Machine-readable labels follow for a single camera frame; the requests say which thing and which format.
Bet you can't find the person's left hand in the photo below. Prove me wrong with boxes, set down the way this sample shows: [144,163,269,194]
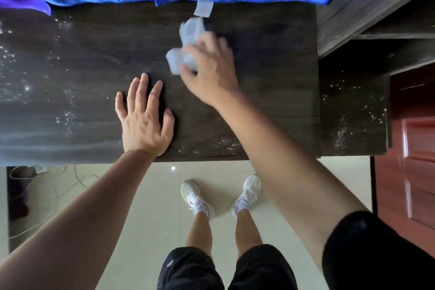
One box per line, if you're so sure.
[115,72,176,159]

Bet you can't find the person's right hand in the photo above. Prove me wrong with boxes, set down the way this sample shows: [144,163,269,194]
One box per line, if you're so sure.
[179,31,240,109]

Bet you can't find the white tissue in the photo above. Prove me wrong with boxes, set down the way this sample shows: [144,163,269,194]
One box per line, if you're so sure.
[165,16,208,76]

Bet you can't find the person's right forearm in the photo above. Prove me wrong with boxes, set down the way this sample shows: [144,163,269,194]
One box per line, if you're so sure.
[214,91,369,273]

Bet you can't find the person's left forearm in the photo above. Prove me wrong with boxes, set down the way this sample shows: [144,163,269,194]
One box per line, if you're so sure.
[0,149,157,290]

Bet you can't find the person's white left shoe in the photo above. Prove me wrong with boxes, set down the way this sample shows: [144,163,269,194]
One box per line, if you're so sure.
[180,179,216,222]

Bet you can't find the person's white shoe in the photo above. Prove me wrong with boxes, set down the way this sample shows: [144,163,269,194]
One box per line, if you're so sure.
[180,179,216,222]
[230,174,261,218]

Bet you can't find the person's left leg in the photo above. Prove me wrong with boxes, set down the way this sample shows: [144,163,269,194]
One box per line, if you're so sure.
[185,211,214,260]

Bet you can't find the person's leg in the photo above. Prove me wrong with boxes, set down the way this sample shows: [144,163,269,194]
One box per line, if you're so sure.
[235,209,263,258]
[185,211,214,260]

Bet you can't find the person's white right shoe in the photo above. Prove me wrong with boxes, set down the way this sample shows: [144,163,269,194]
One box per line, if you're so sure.
[230,174,261,218]

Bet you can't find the person's right leg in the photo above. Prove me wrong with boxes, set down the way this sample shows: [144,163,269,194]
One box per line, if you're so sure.
[235,209,263,258]

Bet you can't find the dark wooden table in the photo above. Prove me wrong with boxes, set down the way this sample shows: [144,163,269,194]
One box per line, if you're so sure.
[0,0,392,166]

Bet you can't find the black shorts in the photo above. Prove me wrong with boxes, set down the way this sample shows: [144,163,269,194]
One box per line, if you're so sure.
[156,244,299,290]

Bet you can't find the dark wooden shelf unit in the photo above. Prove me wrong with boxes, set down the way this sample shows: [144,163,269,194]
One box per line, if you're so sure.
[316,0,435,76]

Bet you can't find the red wooden door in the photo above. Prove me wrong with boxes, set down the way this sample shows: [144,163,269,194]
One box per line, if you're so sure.
[373,62,435,258]

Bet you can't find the black shirt sleeve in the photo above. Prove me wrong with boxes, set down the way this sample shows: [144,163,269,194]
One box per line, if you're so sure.
[322,211,435,290]

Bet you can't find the white cable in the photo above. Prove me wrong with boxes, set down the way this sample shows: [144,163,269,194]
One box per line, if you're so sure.
[8,164,99,239]

